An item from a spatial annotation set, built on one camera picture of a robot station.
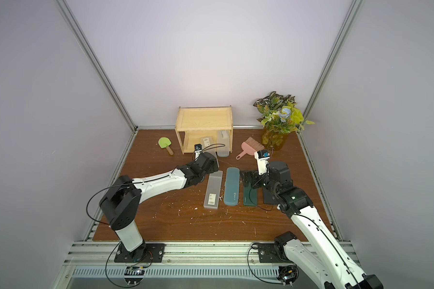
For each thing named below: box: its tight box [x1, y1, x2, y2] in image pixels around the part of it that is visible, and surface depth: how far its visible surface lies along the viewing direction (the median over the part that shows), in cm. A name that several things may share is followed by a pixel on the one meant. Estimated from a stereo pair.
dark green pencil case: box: [242, 186, 258, 206], surface depth 87 cm
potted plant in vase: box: [253, 90, 316, 152], surface depth 102 cm
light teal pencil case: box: [223, 166, 240, 206], surface depth 93 cm
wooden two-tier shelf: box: [174, 105, 234, 155], surface depth 100 cm
